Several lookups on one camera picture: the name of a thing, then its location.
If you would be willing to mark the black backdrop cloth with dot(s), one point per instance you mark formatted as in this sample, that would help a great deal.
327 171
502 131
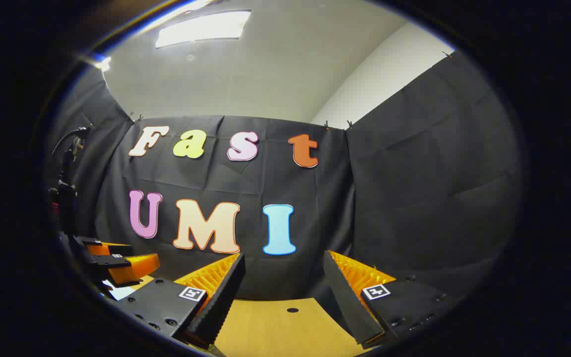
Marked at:
389 198

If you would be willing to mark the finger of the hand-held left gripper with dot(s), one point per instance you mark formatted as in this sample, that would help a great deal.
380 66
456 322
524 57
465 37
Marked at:
132 267
109 248

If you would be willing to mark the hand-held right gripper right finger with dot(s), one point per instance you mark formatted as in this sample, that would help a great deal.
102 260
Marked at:
347 302

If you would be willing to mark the ceiling light panel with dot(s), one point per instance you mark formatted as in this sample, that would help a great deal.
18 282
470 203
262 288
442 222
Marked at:
201 29

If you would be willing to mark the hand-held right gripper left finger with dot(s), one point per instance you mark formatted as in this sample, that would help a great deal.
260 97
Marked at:
218 307

